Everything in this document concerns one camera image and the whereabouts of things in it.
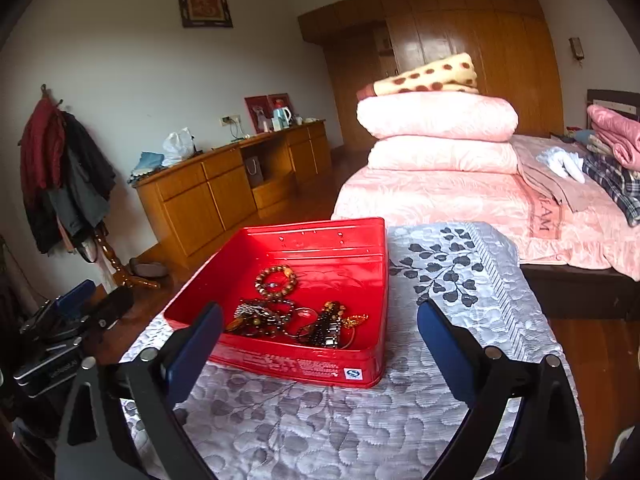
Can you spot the white cloth on bed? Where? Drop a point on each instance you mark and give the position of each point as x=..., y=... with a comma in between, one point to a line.
x=564, y=164

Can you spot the pile of dark jewelry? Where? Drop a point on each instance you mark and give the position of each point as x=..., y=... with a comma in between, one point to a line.
x=332, y=327

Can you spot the red picture frame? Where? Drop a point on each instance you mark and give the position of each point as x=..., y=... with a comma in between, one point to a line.
x=260, y=108

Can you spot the spotted yellow folded blanket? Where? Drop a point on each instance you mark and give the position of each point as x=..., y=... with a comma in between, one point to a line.
x=454, y=74

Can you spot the plaid folded clothes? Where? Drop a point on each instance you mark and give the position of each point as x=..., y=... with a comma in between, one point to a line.
x=621, y=184

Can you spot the white plastic bag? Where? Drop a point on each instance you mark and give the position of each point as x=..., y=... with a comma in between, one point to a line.
x=178, y=147

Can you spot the dark wooden headboard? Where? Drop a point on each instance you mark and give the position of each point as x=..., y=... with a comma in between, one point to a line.
x=624, y=103

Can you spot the grey gift bag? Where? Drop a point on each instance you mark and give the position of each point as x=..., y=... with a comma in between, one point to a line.
x=254, y=171

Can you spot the blue cloth on sideboard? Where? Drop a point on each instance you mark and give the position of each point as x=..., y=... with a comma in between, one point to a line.
x=149, y=163

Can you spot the grey slipper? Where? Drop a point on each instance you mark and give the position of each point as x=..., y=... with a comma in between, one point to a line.
x=147, y=269

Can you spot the wooden sideboard cabinet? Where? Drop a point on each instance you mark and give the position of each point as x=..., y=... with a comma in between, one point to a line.
x=194, y=205

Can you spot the lower pink folded quilt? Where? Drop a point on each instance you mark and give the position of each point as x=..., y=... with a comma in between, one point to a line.
x=423, y=153

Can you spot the white electric kettle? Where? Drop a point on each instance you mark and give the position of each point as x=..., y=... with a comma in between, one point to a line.
x=281, y=111

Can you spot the framed red wall calligraphy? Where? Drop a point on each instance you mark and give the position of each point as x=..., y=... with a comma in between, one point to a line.
x=205, y=13

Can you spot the dark grey hanging coat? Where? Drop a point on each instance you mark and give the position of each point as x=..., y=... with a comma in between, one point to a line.
x=42, y=218

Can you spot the wall phone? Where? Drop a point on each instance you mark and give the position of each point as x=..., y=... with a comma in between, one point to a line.
x=576, y=48

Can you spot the wall power socket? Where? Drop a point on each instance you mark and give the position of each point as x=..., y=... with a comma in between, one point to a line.
x=230, y=120

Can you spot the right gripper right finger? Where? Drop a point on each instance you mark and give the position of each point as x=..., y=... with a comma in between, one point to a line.
x=546, y=439

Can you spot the red hanging jacket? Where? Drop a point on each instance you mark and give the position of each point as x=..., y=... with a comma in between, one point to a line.
x=42, y=147

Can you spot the wooden wardrobe wall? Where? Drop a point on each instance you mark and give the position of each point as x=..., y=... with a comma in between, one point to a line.
x=508, y=40

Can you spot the grey leaf-pattern quilted mat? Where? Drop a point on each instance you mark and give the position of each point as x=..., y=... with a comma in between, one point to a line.
x=415, y=352

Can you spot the wooden coat stand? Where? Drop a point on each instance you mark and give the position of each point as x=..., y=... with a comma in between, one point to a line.
x=115, y=259

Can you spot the red tin box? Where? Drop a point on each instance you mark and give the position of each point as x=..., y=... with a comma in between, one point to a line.
x=343, y=260

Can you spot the pink bedspread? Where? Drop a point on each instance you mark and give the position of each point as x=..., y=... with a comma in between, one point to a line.
x=594, y=237

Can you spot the pink folded clothes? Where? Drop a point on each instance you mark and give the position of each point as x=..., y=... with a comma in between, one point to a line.
x=620, y=133

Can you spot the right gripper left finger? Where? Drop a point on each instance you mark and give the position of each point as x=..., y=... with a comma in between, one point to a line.
x=95, y=441

